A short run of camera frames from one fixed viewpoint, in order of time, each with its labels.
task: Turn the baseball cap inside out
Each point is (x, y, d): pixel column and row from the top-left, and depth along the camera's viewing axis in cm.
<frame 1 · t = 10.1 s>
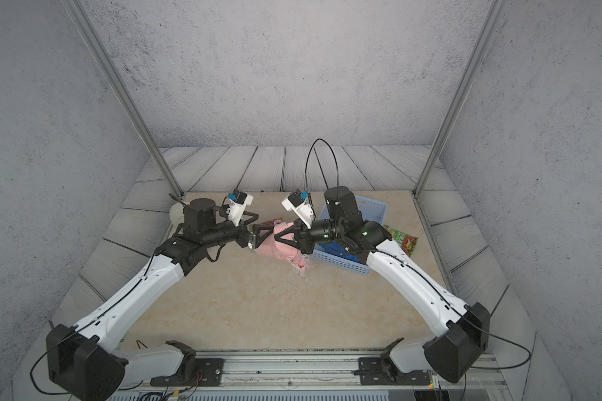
left hand: (266, 223, 73), fingers open
right hand: (278, 238, 63), fingers closed
pink baseball cap: (278, 249, 65), point 33 cm above the table

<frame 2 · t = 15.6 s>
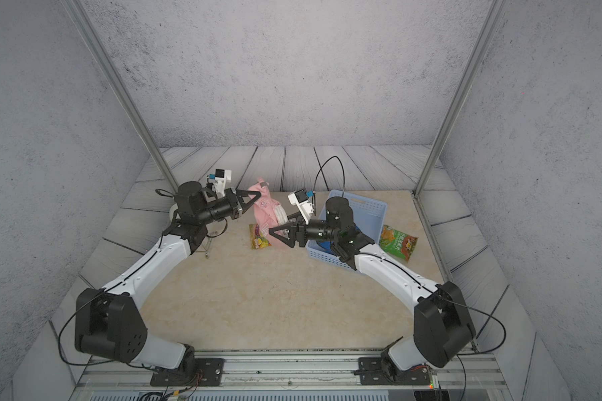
left hand: (262, 196, 74), fingers closed
right hand: (273, 230, 69), fingers open
pink baseball cap: (269, 212, 72), point 34 cm above the table

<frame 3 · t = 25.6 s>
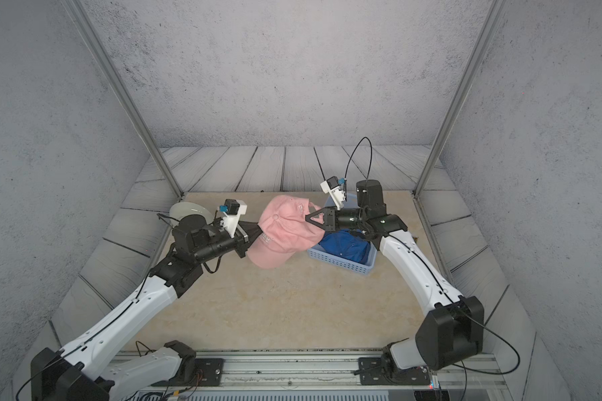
left hand: (265, 227, 69), fingers closed
right hand: (308, 220, 71), fingers closed
pink baseball cap: (284, 231, 69), point 33 cm above the table

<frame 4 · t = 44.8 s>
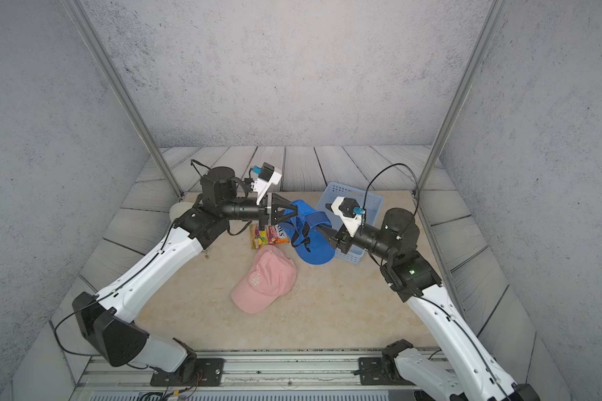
left hand: (299, 213, 61), fingers closed
right hand: (322, 214, 61), fingers open
pink baseball cap: (270, 276, 87), point 8 cm above the table
Fox's fruit candy bag: (272, 235, 104), point 4 cm above the table

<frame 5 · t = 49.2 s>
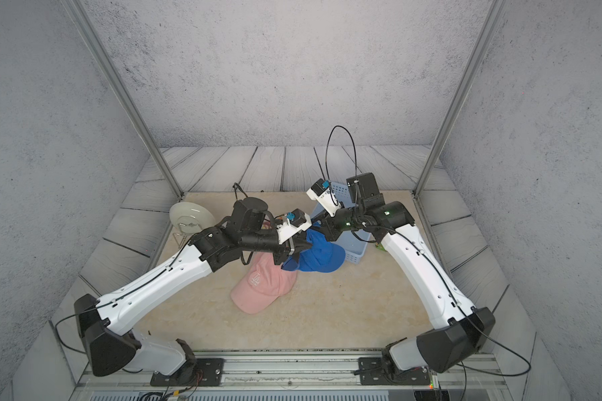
left hand: (312, 246, 66), fingers closed
right hand: (311, 223, 69), fingers closed
blue baseball cap: (322, 256, 75), point 23 cm above the table
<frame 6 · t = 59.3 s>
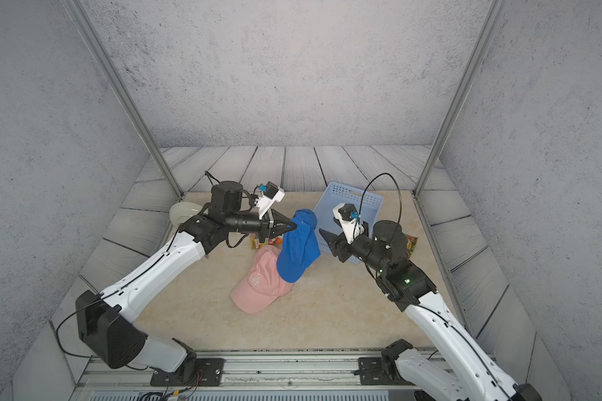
left hand: (295, 227, 68), fingers closed
right hand: (329, 224, 66), fingers open
blue baseball cap: (300, 247, 70), point 29 cm above the table
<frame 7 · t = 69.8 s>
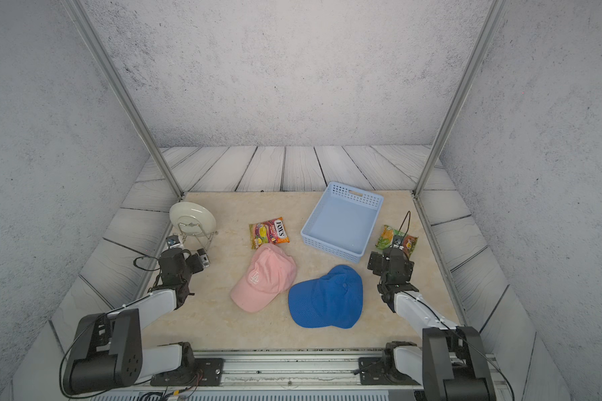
left hand: (194, 251, 91), fingers open
right hand: (391, 255, 89), fingers open
blue baseball cap: (334, 300, 81), point 9 cm above the table
